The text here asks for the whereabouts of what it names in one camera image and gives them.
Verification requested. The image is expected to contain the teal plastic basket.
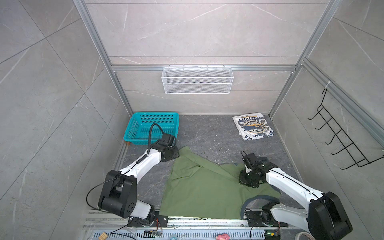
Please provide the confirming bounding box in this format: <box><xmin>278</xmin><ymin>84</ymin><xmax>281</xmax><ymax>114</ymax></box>
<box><xmin>123</xmin><ymin>112</ymin><xmax>180</xmax><ymax>147</ymax></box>

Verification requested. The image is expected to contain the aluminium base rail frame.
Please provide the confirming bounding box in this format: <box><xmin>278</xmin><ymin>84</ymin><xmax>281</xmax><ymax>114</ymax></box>
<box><xmin>79</xmin><ymin>211</ymin><xmax>300</xmax><ymax>240</ymax></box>

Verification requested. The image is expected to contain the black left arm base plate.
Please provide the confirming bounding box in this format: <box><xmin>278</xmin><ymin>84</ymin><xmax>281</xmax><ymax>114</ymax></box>
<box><xmin>128</xmin><ymin>211</ymin><xmax>169</xmax><ymax>228</ymax></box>

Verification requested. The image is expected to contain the white wire mesh shelf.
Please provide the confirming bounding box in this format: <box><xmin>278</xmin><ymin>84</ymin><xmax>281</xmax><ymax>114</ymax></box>
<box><xmin>162</xmin><ymin>67</ymin><xmax>234</xmax><ymax>95</ymax></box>

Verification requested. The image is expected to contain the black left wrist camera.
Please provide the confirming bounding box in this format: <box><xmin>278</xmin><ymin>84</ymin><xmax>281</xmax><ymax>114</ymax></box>
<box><xmin>160</xmin><ymin>133</ymin><xmax>177</xmax><ymax>148</ymax></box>

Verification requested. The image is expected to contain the white navy-trimmed tank top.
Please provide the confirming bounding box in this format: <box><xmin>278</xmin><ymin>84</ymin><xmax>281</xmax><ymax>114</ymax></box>
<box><xmin>233</xmin><ymin>113</ymin><xmax>274</xmax><ymax>141</ymax></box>

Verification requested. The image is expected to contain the white tape roll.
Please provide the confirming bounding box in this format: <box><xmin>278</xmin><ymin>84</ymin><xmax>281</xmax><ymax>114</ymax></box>
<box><xmin>295</xmin><ymin>232</ymin><xmax>314</xmax><ymax>240</ymax></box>

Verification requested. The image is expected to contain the olive green tank top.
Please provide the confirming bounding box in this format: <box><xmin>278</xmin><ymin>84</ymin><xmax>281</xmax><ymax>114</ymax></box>
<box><xmin>160</xmin><ymin>147</ymin><xmax>281</xmax><ymax>220</ymax></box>

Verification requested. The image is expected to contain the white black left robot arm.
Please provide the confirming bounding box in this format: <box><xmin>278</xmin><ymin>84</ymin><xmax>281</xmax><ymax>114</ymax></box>
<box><xmin>86</xmin><ymin>123</ymin><xmax>180</xmax><ymax>226</ymax></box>

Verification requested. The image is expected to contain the small wooden block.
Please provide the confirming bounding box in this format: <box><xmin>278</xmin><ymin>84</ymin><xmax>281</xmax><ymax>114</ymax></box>
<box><xmin>98</xmin><ymin>232</ymin><xmax>109</xmax><ymax>240</ymax></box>

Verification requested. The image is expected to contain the black wire hook rack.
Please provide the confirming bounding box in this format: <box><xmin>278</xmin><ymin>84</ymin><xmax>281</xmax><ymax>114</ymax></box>
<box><xmin>308</xmin><ymin>89</ymin><xmax>384</xmax><ymax>170</ymax></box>

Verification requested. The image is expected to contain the pink small object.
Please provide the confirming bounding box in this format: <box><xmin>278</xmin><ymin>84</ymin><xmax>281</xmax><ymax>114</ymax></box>
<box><xmin>216</xmin><ymin>234</ymin><xmax>231</xmax><ymax>240</ymax></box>

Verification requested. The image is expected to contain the green circuit board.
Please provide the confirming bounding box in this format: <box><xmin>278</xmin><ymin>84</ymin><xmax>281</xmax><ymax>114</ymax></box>
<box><xmin>265</xmin><ymin>230</ymin><xmax>281</xmax><ymax>240</ymax></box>

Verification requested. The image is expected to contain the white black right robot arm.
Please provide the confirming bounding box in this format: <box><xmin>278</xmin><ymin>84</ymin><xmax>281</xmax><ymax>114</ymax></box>
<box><xmin>239</xmin><ymin>151</ymin><xmax>353</xmax><ymax>240</ymax></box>

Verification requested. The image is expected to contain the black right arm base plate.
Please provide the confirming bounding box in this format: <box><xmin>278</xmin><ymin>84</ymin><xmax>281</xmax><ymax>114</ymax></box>
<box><xmin>244</xmin><ymin>209</ymin><xmax>289</xmax><ymax>227</ymax></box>

